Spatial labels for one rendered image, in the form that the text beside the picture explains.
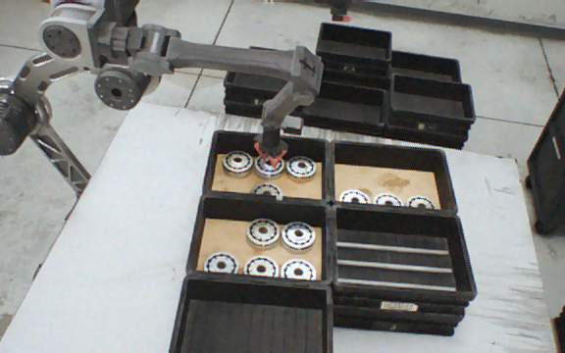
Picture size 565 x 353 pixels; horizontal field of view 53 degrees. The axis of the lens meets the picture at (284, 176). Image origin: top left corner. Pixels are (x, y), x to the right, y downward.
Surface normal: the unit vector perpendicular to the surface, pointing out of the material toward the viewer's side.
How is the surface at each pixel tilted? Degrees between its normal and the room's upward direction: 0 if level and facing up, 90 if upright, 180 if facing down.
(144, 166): 0
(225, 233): 0
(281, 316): 0
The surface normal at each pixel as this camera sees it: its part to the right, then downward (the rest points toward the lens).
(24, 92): -0.14, 0.69
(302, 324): 0.07, -0.70
